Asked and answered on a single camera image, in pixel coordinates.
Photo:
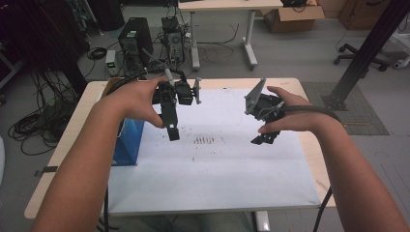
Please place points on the brown cardboard piece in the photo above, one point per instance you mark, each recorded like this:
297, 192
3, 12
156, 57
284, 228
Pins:
111, 86

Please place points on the grey floor mat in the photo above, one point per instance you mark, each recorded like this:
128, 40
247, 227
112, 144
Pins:
364, 119

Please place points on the white desk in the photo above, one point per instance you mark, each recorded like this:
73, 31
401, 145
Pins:
225, 5

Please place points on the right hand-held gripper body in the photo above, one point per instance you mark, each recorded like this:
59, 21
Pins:
264, 108

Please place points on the blue box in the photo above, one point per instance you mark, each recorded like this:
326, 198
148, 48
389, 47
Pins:
129, 141

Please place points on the black metal stand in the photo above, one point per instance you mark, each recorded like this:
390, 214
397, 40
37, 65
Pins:
364, 54

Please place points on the closed cardboard box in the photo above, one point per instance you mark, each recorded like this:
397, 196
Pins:
361, 14

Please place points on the person's left hand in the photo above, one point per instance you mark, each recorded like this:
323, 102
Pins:
135, 100

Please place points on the black computer tower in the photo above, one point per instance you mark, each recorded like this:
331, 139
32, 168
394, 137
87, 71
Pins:
135, 38

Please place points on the open cardboard box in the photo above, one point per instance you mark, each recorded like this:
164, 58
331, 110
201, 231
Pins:
290, 19

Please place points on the black office chair base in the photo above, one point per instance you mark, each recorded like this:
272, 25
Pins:
351, 51

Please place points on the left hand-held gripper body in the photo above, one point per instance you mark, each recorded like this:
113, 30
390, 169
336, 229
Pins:
185, 92

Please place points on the open computer case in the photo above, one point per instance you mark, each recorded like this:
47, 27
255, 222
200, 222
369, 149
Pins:
174, 38

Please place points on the black tape strip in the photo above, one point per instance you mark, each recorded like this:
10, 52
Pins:
46, 170

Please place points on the light wooden table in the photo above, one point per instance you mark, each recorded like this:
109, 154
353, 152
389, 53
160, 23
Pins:
80, 135

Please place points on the white board mat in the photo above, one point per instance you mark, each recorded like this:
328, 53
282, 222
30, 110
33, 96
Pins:
219, 174

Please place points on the small power supply unit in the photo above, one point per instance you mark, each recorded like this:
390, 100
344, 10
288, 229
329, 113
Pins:
111, 61

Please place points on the person's right hand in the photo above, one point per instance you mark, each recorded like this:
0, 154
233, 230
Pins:
299, 119

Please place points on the white table leg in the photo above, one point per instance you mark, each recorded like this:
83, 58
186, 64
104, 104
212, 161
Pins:
262, 222

